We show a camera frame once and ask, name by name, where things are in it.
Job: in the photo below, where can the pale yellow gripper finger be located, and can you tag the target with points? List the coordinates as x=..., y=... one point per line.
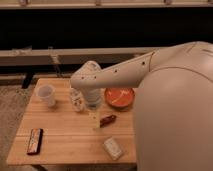
x=94, y=119

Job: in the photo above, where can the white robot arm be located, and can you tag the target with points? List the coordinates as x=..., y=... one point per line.
x=173, y=106

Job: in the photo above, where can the brown sausage-shaped snack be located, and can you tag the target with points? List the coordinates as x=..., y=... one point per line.
x=107, y=120

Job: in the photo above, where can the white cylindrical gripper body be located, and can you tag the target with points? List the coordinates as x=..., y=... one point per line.
x=92, y=98

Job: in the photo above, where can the grey metal rail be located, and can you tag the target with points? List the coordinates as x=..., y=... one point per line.
x=26, y=57

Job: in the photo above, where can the white patterned bottle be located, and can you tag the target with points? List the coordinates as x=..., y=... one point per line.
x=76, y=100

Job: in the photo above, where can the white rectangular box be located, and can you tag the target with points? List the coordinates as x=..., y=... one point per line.
x=112, y=147

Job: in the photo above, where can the light wooden table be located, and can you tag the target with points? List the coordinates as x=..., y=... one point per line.
x=68, y=137

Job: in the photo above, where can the dark chocolate bar packet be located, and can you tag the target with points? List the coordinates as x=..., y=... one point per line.
x=35, y=141

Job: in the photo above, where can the translucent plastic cup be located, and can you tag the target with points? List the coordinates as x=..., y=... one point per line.
x=46, y=93

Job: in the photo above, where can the orange bowl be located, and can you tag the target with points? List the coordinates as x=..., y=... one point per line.
x=119, y=97

